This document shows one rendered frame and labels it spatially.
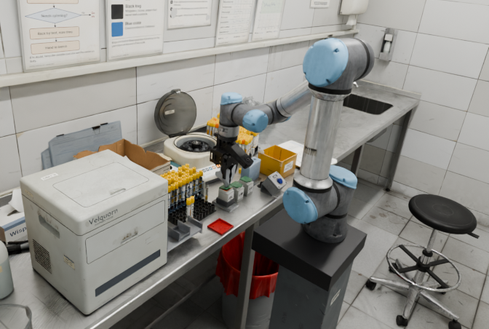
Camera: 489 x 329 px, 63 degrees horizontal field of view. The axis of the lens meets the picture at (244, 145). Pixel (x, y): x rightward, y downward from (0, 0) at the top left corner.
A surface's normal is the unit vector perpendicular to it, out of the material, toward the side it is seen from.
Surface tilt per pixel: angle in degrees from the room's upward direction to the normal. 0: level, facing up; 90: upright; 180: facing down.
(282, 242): 3
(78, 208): 0
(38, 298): 0
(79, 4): 93
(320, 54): 82
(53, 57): 92
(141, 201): 90
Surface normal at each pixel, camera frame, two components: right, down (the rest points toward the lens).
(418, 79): -0.60, 0.27
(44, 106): 0.80, 0.32
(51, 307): 0.10, -0.91
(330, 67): -0.72, 0.07
